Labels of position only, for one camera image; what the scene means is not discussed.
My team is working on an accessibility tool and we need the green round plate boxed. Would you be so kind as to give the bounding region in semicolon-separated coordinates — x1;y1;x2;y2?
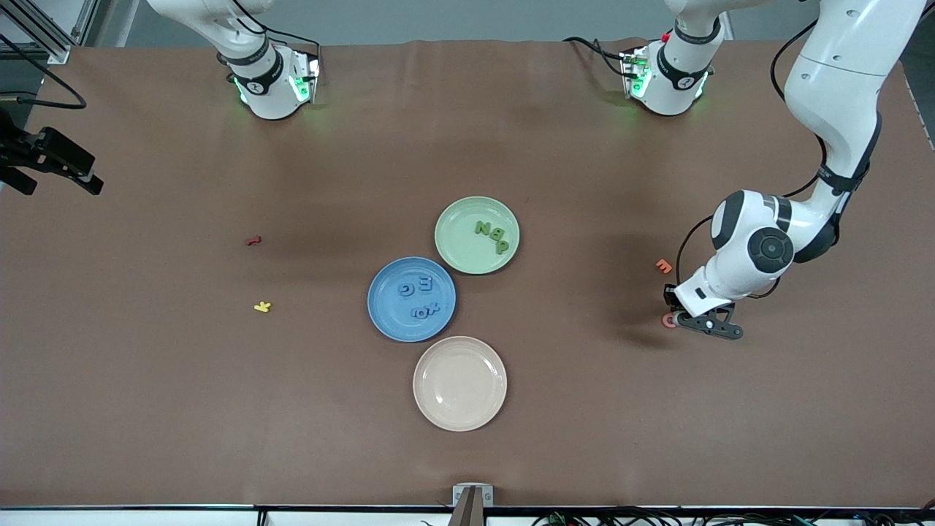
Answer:
434;196;521;276

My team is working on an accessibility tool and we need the black right arm base cable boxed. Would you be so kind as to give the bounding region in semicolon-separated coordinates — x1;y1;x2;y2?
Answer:
219;0;322;74

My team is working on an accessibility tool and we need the black arm base cable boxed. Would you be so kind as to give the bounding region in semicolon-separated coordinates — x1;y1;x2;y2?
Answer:
562;35;630;77
219;0;322;74

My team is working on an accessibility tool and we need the white table edge rail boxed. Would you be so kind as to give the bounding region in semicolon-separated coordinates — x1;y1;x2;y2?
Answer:
0;504;935;526

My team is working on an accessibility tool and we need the blue round plate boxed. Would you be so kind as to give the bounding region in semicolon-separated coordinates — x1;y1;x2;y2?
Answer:
367;256;457;343

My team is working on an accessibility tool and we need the black left arm base cable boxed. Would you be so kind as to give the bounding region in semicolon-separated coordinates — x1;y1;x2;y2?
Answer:
562;35;630;77

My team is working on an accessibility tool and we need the black cable bundle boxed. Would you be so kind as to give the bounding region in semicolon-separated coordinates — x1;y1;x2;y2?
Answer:
532;506;935;526

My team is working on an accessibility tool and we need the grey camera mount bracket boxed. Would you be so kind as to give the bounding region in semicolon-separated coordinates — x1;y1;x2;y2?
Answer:
452;484;495;526

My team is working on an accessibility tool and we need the aluminium frame profile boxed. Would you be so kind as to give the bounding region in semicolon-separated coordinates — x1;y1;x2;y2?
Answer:
0;0;99;65

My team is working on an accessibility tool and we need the brown table cover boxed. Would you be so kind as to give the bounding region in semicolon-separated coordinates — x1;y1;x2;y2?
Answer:
0;38;935;508

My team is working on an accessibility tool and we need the beige round plate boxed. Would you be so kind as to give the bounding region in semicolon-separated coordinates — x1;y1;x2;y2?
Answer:
413;335;508;432

